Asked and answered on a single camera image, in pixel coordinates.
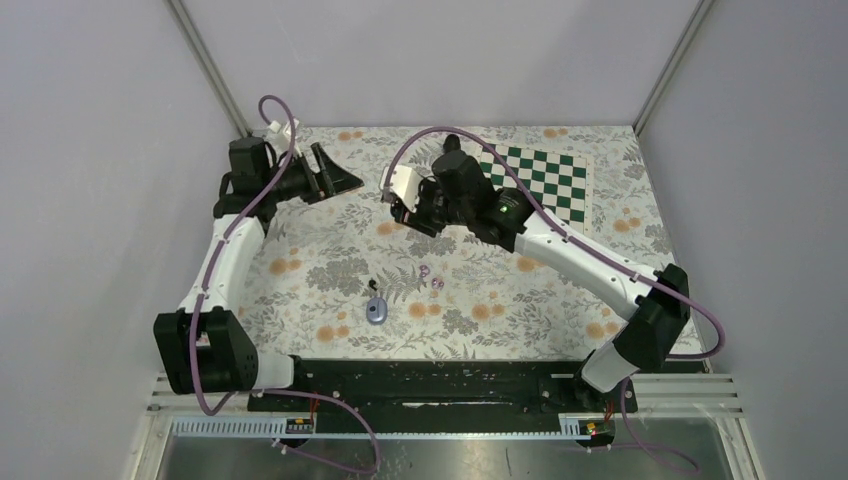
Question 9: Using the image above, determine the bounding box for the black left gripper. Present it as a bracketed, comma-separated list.
[262, 143, 363, 205]

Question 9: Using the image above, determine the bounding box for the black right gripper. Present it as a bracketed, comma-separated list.
[395, 175, 472, 240]

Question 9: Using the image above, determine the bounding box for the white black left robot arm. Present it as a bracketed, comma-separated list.
[153, 137, 364, 411]

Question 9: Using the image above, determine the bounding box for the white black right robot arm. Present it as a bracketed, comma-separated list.
[381, 129, 691, 412]

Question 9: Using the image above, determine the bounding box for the lavender earbuds case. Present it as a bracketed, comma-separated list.
[366, 296, 388, 325]

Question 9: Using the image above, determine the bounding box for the floral tablecloth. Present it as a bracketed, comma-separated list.
[238, 126, 676, 360]

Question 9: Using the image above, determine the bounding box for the green white chessboard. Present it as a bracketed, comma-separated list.
[471, 142, 594, 236]

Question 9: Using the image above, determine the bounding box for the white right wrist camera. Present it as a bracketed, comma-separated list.
[380, 165, 424, 213]

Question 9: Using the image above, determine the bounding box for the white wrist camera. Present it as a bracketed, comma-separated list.
[263, 117, 300, 157]
[380, 165, 424, 213]

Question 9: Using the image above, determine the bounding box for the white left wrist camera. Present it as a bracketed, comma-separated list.
[263, 117, 300, 157]

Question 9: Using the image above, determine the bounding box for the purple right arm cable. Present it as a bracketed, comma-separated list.
[388, 126, 727, 475]

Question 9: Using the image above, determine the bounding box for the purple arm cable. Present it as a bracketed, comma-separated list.
[388, 126, 727, 475]
[188, 95, 382, 477]

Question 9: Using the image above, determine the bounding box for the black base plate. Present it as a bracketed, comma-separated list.
[248, 359, 638, 435]

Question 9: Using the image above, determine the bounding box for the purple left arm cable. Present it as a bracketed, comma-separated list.
[188, 95, 382, 477]

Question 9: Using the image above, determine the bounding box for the white slotted cable duct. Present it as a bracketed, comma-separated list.
[170, 413, 598, 440]

